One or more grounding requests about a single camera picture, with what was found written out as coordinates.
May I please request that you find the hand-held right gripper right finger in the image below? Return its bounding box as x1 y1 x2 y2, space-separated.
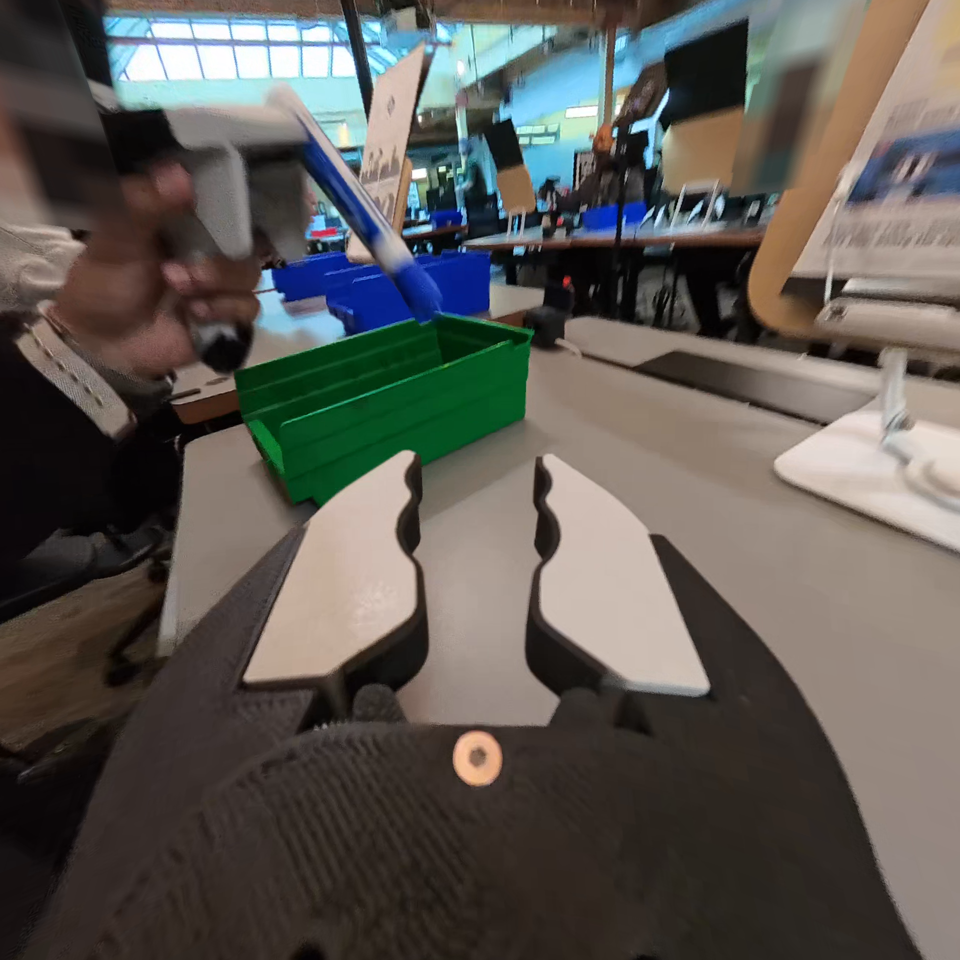
525 453 712 699

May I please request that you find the instruction sheet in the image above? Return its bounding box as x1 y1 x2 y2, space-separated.
791 0 960 284

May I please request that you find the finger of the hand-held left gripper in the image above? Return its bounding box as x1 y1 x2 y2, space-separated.
161 96 310 153
247 148 316 264

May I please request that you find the grey desk with wooden edge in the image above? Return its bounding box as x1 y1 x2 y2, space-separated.
168 283 543 426
405 221 768 320
157 315 960 960

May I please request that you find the perforated wrist strap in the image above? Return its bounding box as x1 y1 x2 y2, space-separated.
15 311 141 441

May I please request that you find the document stand with wooden board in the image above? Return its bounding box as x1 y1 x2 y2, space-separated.
748 0 960 558
346 41 438 265
660 18 753 220
483 118 539 235

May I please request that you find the person's left hand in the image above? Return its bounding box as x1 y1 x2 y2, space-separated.
56 166 265 370

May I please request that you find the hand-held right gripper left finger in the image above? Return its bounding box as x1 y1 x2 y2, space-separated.
241 450 431 693

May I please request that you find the black pole stand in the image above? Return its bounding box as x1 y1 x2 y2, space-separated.
609 123 633 318
339 0 378 115

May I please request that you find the person's left forearm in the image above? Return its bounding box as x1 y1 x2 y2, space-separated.
0 322 185 594

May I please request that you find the blue dry erase marker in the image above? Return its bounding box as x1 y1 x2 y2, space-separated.
266 82 445 325

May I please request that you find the black power adapter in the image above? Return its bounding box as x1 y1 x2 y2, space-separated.
522 303 573 351

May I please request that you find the dark desk cable cover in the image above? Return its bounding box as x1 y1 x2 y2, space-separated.
633 348 826 426

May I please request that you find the green plastic bin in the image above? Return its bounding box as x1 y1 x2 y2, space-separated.
234 313 535 507

